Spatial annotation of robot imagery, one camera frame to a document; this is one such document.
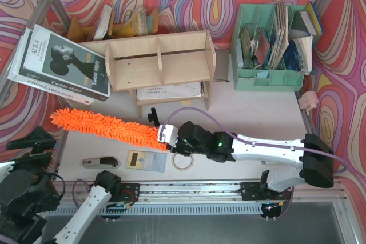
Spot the beige and blue calculator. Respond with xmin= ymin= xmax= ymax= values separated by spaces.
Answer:
xmin=126 ymin=150 xmax=166 ymax=173

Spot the orange microfiber duster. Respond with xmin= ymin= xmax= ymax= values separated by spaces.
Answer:
xmin=50 ymin=108 xmax=167 ymax=151

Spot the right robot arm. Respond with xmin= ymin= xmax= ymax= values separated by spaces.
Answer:
xmin=158 ymin=121 xmax=334 ymax=193

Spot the wooden bookshelf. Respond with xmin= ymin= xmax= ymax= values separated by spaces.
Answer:
xmin=81 ymin=30 xmax=216 ymax=116

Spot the clear tape roll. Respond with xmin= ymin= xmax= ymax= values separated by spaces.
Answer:
xmin=171 ymin=153 xmax=194 ymax=171

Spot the yellow sticky note pad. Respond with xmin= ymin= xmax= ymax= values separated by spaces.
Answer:
xmin=181 ymin=100 xmax=192 ymax=106

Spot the black binder clip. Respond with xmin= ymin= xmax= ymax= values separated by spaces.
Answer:
xmin=148 ymin=107 xmax=160 ymax=127

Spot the spiral notebook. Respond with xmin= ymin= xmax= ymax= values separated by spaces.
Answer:
xmin=137 ymin=82 xmax=205 ymax=100

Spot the white Chokladfabriken book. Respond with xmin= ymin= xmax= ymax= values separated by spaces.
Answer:
xmin=7 ymin=28 xmax=94 ymax=105

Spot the Twins story book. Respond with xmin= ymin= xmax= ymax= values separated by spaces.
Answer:
xmin=19 ymin=25 xmax=110 ymax=101

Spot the mint green desk organizer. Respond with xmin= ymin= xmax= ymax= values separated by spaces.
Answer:
xmin=230 ymin=3 xmax=304 ymax=91

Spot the pink piggy figurine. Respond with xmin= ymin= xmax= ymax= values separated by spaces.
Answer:
xmin=298 ymin=91 xmax=319 ymax=115

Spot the yellow file rack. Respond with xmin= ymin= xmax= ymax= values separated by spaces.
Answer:
xmin=66 ymin=7 xmax=158 ymax=43

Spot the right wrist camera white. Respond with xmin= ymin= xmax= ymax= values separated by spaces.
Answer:
xmin=157 ymin=125 xmax=178 ymax=147

